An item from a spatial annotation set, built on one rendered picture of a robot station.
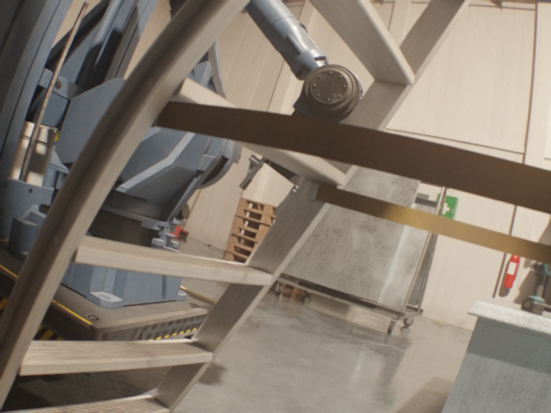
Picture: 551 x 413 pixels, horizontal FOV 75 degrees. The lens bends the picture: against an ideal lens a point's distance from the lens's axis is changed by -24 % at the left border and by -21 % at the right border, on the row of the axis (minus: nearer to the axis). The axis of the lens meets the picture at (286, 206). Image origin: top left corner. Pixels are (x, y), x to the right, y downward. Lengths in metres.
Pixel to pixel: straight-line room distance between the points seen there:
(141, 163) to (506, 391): 1.55
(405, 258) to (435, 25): 3.75
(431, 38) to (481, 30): 7.12
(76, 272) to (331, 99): 0.90
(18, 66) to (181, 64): 1.34
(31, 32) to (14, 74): 0.18
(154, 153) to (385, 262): 3.46
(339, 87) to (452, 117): 6.05
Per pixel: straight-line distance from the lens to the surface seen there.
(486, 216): 6.67
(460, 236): 0.72
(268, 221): 6.60
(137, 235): 1.41
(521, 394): 1.80
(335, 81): 1.25
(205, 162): 1.39
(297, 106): 1.29
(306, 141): 0.35
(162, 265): 0.61
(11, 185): 1.77
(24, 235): 1.55
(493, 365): 1.77
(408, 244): 4.49
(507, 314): 1.69
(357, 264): 4.51
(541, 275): 1.91
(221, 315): 0.92
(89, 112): 1.40
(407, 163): 0.31
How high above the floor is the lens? 0.72
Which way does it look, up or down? 3 degrees up
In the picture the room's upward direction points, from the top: 16 degrees clockwise
